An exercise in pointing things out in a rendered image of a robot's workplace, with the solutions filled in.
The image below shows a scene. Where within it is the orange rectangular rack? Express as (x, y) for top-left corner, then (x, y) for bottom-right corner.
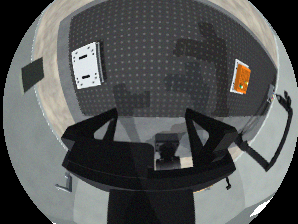
(234, 64), (250, 93)

